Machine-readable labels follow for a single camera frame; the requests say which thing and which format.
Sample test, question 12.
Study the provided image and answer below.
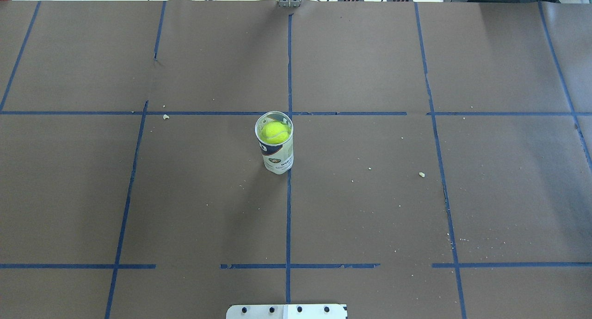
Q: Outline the yellow tennis ball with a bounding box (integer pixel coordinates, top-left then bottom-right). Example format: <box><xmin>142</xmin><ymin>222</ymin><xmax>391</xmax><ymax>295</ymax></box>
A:
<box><xmin>260</xmin><ymin>121</ymin><xmax>291</xmax><ymax>146</ymax></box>

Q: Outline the tennis ball can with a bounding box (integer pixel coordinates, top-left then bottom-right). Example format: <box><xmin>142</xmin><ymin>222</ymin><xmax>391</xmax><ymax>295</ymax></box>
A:
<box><xmin>254</xmin><ymin>111</ymin><xmax>294</xmax><ymax>174</ymax></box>

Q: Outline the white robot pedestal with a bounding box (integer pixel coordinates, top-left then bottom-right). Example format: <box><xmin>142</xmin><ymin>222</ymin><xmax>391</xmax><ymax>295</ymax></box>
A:
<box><xmin>226</xmin><ymin>304</ymin><xmax>348</xmax><ymax>319</ymax></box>

